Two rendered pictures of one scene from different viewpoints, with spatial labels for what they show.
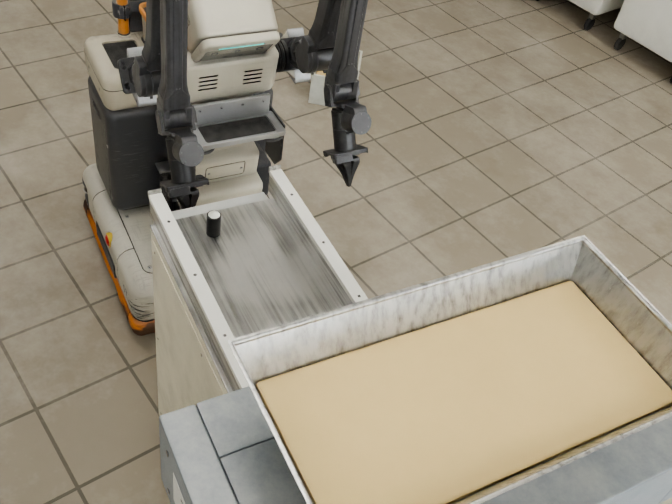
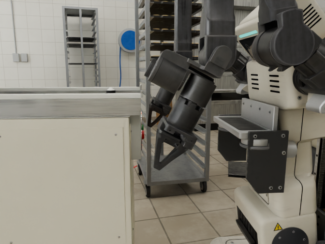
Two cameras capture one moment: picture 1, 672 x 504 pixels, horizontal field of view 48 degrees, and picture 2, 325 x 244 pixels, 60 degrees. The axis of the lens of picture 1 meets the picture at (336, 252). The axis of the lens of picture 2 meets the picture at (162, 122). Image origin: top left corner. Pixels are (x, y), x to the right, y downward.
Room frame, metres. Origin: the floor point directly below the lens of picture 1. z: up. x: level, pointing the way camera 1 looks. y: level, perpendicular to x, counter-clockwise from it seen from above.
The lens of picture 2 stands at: (1.84, -0.47, 0.97)
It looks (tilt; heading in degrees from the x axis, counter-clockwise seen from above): 11 degrees down; 120
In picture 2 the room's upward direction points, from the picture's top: straight up
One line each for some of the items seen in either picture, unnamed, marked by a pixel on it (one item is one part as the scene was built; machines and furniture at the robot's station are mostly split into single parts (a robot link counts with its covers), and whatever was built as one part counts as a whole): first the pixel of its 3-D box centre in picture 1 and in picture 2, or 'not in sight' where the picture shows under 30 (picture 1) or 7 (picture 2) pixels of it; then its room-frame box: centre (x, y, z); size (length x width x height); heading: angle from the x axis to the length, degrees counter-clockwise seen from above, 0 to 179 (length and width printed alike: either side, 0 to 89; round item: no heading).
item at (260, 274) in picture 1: (267, 422); (32, 221); (1.00, 0.08, 0.45); 0.70 x 0.34 x 0.90; 35
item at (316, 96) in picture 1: (335, 76); not in sight; (3.20, 0.17, 0.08); 0.30 x 0.22 x 0.16; 2
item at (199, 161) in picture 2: not in sight; (191, 154); (0.88, 1.70, 0.24); 0.64 x 0.03 x 0.03; 132
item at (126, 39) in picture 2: not in sight; (129, 61); (-1.15, 3.59, 1.10); 0.41 x 0.15 x 1.10; 45
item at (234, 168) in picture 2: not in sight; (260, 170); (1.37, 2.23, 0.02); 0.60 x 0.40 x 0.03; 17
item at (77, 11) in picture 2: not in sight; (82, 71); (-1.46, 2.77, 0.93); 0.64 x 0.51 x 1.78; 138
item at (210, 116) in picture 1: (231, 135); (250, 139); (1.67, 0.34, 0.77); 0.28 x 0.16 x 0.22; 125
